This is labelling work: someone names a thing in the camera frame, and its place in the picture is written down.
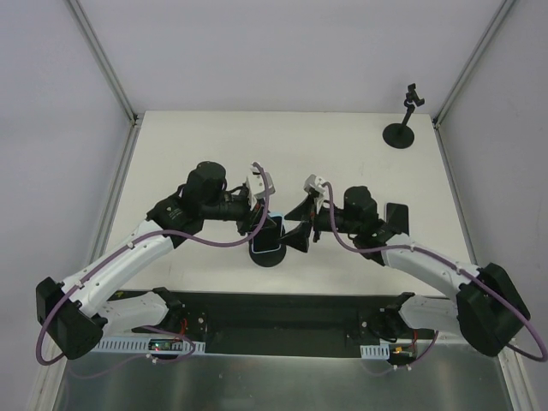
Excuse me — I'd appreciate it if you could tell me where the right aluminium frame post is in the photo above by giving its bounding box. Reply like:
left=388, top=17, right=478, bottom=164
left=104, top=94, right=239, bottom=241
left=432, top=0, right=518, bottom=129

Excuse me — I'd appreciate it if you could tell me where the left white cable duct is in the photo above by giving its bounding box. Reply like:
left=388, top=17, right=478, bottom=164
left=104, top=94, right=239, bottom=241
left=92, top=337, right=206, bottom=355

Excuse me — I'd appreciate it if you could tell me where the left aluminium frame rail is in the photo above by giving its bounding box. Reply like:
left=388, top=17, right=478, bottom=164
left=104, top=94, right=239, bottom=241
left=88, top=116, right=142, bottom=263

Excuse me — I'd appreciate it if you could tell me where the aluminium frame rail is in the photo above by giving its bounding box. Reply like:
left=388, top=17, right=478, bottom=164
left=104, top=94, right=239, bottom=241
left=433, top=125, right=478, bottom=263
left=88, top=116, right=142, bottom=263

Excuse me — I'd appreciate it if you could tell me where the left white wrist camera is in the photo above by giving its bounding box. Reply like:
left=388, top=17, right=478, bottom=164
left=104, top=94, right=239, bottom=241
left=244, top=163, right=276, bottom=208

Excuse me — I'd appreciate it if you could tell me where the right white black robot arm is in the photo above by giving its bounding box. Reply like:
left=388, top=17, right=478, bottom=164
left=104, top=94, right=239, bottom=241
left=281, top=183, right=531, bottom=357

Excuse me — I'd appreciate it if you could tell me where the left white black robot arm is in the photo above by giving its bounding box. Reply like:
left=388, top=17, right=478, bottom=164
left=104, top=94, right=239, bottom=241
left=35, top=161, right=275, bottom=366

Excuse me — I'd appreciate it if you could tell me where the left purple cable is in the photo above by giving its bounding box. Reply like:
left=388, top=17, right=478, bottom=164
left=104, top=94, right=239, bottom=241
left=37, top=161, right=275, bottom=367

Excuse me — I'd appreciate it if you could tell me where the white cable duct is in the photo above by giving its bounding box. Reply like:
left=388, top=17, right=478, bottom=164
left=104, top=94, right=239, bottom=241
left=360, top=344, right=390, bottom=360
left=92, top=337, right=206, bottom=355

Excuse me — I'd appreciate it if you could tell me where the right aluminium frame rail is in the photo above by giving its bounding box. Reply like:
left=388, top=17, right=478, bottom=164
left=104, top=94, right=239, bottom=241
left=433, top=125, right=478, bottom=263

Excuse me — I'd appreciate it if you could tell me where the phone with light blue case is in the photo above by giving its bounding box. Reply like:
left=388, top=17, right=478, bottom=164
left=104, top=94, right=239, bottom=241
left=249, top=212, right=285, bottom=256

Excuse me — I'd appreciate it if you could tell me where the black phone stand far corner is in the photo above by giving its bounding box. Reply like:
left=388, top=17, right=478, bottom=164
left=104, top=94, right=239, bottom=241
left=382, top=83, right=425, bottom=150

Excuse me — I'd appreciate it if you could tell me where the aluminium frame post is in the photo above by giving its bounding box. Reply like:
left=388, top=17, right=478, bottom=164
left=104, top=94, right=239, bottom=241
left=432, top=0, right=518, bottom=129
left=64, top=0, right=139, bottom=126

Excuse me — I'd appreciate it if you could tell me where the phone with lilac case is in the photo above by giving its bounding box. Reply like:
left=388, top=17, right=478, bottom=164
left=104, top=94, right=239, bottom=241
left=384, top=202, right=409, bottom=235

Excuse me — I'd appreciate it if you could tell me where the left aluminium frame post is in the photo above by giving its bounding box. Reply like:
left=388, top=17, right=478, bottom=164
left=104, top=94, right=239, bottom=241
left=64, top=0, right=139, bottom=126

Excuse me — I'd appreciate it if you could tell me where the right white cable duct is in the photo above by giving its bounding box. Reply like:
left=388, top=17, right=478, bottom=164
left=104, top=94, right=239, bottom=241
left=360, top=344, right=390, bottom=360

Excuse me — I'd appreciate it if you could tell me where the black phone stand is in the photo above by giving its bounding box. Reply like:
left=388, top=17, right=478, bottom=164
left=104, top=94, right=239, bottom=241
left=249, top=248, right=286, bottom=268

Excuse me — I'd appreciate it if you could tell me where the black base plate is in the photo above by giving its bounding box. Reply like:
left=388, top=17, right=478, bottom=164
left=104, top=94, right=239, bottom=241
left=131, top=287, right=442, bottom=359

